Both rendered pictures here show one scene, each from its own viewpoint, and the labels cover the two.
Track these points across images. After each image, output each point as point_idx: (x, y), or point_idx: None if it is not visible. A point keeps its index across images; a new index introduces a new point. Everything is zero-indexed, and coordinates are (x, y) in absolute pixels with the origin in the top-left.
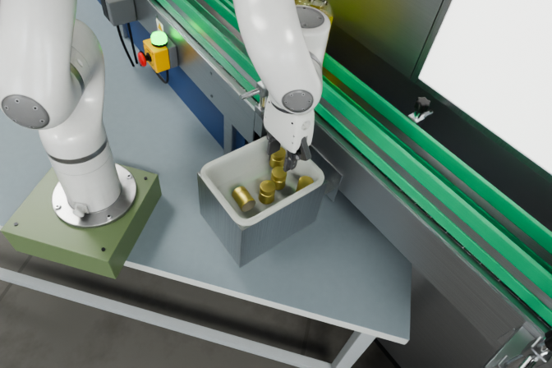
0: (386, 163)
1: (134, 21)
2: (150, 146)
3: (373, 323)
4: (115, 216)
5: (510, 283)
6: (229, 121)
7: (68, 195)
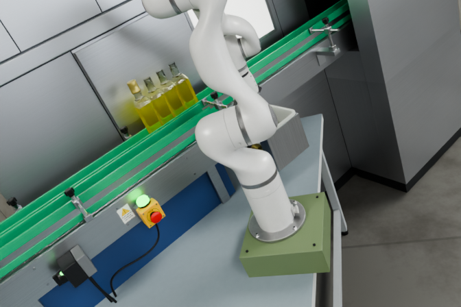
0: (255, 78)
1: (73, 288)
2: (217, 244)
3: (317, 123)
4: (292, 200)
5: (302, 49)
6: (213, 167)
7: (287, 208)
